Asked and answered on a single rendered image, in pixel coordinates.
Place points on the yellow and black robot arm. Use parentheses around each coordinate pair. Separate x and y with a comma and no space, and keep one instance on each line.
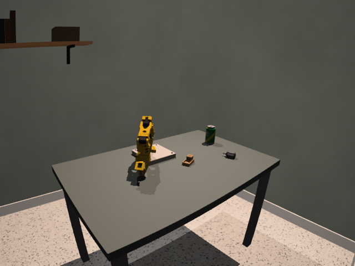
(145,136)

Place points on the green drink can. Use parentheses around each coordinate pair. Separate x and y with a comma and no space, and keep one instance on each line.
(210,134)

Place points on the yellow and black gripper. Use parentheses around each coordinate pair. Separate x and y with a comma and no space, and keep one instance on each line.
(141,160)

